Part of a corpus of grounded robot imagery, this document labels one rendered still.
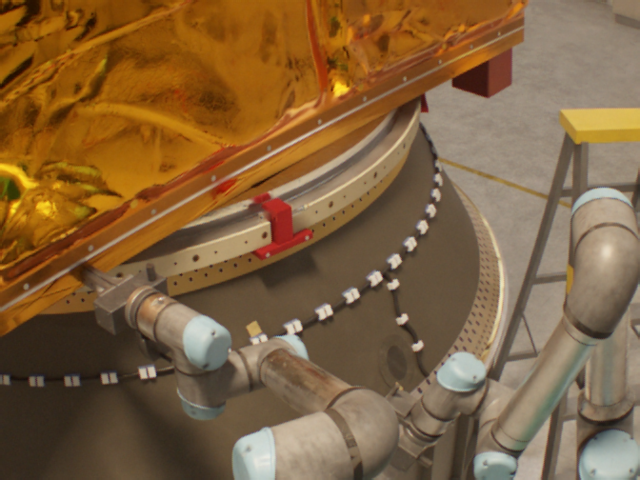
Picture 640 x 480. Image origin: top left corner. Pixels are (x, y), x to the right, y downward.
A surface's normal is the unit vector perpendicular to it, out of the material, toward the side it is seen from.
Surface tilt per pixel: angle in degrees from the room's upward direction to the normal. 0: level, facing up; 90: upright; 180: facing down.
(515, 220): 0
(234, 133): 89
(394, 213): 62
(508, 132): 0
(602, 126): 0
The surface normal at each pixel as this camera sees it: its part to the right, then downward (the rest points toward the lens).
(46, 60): 0.77, 0.24
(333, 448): 0.24, -0.39
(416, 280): 0.75, -0.19
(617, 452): -0.06, -0.77
